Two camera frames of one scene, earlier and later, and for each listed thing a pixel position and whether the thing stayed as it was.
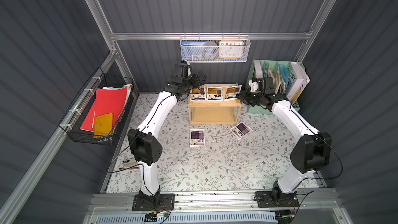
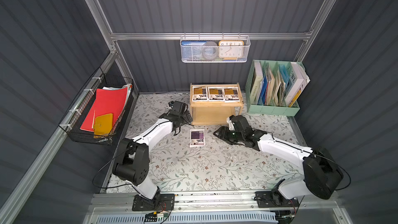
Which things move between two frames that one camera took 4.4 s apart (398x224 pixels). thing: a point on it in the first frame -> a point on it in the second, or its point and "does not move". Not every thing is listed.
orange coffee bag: x=231 y=92 does not move
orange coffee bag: x=198 y=94 does not move
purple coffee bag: x=197 y=137 does not move
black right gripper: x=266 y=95 -> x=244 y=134
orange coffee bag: x=214 y=94 does not move
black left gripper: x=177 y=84 -> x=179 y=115
